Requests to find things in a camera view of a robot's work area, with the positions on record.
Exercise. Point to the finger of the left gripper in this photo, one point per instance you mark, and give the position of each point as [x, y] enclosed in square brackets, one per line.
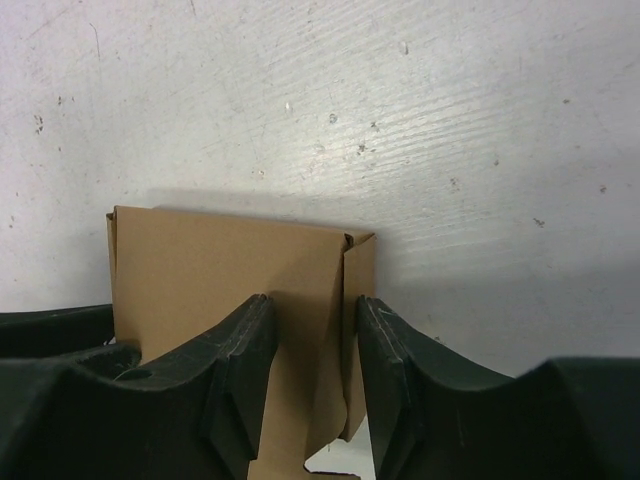
[84, 335]

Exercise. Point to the brown cardboard box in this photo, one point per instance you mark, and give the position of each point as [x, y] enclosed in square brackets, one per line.
[176, 274]

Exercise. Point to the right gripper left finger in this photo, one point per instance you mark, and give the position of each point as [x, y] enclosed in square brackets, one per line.
[195, 412]

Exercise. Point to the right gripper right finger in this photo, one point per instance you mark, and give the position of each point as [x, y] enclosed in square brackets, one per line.
[434, 414]

